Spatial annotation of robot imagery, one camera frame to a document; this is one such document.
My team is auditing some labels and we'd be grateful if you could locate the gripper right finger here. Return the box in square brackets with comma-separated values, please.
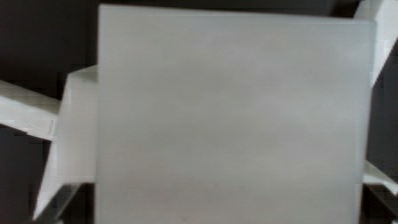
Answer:
[360, 184, 398, 224]

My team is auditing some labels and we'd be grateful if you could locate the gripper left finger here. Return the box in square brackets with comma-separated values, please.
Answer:
[33, 183, 94, 224]

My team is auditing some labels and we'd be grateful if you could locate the white cabinet body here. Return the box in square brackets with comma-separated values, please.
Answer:
[33, 0, 398, 219]

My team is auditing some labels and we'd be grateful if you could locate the small white tagged box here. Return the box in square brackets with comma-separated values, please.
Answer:
[96, 5, 375, 224]

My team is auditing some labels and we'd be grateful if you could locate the white U-shaped foam fence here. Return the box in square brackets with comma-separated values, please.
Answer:
[0, 80, 60, 140]

